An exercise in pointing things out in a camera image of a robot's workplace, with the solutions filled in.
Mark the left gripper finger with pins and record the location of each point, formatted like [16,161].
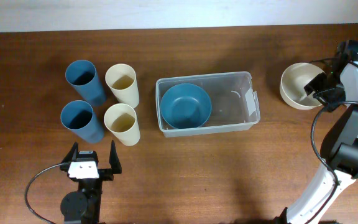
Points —
[72,154]
[114,160]

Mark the cream bowl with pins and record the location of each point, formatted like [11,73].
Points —
[292,83]

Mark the far cream plastic cup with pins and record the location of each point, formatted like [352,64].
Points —
[121,79]

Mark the clear plastic storage container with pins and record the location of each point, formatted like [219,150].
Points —
[235,104]

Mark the far blue plastic cup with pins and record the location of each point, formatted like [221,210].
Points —
[83,77]

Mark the blue plastic bowl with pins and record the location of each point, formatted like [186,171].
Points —
[185,106]

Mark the cream plastic cup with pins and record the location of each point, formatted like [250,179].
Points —
[121,120]
[121,79]

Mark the near cream plastic cup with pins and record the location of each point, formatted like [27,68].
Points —
[121,120]

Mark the near blue plastic cup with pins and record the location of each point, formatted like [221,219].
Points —
[79,117]

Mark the blue plastic cup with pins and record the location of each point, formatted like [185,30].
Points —
[83,77]
[79,117]

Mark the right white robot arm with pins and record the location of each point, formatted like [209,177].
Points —
[338,154]

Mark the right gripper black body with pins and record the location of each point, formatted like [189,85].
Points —
[329,88]

